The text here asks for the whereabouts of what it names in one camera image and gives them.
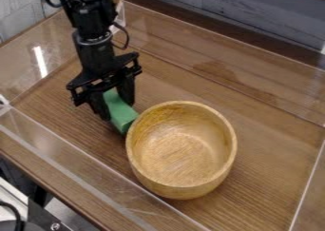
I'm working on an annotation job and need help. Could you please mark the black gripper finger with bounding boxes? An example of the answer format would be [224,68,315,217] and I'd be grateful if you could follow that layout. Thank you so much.
[117,77,136,106]
[89,93,111,121]

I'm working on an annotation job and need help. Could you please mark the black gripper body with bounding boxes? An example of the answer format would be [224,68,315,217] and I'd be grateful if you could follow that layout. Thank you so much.
[66,31,142,106]

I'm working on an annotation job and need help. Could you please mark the green rectangular block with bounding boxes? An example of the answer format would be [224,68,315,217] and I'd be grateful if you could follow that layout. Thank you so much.
[103,88,138,135]

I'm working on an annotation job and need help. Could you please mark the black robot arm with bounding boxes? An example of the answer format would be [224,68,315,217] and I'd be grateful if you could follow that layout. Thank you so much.
[45,0,142,121]

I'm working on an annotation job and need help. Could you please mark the brown wooden bowl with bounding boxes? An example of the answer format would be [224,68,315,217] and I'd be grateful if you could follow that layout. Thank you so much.
[126,101,239,200]

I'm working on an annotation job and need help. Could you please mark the clear acrylic corner bracket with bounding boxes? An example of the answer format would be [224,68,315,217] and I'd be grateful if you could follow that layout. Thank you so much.
[114,0,126,27]

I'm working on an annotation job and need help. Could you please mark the clear acrylic tray enclosure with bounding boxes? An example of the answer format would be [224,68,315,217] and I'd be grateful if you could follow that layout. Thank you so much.
[0,5,325,231]

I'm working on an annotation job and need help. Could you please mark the black metal table bracket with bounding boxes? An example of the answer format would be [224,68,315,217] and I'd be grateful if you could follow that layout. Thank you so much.
[23,194,75,231]

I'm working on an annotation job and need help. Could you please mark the black cable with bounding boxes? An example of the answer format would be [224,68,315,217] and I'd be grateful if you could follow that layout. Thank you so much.
[0,200,25,231]

